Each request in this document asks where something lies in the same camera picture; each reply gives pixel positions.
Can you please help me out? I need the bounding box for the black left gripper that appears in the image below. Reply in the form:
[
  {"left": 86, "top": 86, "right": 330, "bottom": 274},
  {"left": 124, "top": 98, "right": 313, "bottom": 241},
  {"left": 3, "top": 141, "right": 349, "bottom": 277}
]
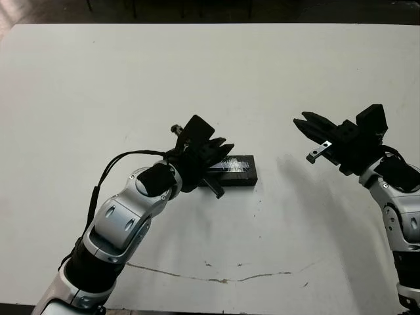
[{"left": 167, "top": 123, "right": 236, "bottom": 200}]

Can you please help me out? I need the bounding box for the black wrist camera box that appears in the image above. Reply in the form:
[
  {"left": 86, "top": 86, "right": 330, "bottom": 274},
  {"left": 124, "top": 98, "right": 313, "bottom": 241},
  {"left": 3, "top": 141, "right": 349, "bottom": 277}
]
[
  {"left": 356, "top": 104, "right": 389, "bottom": 139},
  {"left": 178, "top": 114, "right": 217, "bottom": 149}
]

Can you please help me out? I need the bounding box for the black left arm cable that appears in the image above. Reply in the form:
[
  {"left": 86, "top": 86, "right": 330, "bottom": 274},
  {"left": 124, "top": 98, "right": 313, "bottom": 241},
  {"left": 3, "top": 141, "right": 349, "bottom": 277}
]
[{"left": 85, "top": 150, "right": 169, "bottom": 238}]

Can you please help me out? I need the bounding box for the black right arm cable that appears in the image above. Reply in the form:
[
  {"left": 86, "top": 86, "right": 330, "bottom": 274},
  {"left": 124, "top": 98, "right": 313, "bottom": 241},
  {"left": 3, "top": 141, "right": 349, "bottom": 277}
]
[{"left": 380, "top": 144, "right": 408, "bottom": 165}]

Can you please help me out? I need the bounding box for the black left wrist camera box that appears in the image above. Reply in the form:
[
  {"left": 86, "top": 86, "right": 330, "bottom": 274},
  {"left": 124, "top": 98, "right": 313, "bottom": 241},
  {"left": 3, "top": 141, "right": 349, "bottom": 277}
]
[{"left": 178, "top": 114, "right": 217, "bottom": 149}]

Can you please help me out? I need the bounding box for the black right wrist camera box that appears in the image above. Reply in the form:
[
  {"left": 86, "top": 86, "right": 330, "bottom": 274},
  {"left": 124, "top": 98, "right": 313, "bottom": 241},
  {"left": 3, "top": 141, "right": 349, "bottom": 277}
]
[{"left": 356, "top": 104, "right": 389, "bottom": 139}]

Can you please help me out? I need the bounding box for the black box lid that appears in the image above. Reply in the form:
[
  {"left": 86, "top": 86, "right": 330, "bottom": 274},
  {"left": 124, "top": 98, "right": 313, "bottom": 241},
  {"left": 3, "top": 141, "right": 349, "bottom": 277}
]
[{"left": 196, "top": 154, "right": 259, "bottom": 188}]

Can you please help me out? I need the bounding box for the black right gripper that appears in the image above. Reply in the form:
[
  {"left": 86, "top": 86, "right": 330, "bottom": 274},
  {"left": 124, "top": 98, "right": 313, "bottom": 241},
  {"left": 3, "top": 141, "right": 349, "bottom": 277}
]
[{"left": 293, "top": 110, "right": 387, "bottom": 177}]

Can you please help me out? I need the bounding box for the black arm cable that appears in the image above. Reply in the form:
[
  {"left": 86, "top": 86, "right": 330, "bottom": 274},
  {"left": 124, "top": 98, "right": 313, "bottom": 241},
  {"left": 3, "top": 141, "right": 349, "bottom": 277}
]
[
  {"left": 85, "top": 150, "right": 169, "bottom": 238},
  {"left": 380, "top": 144, "right": 408, "bottom": 165}
]

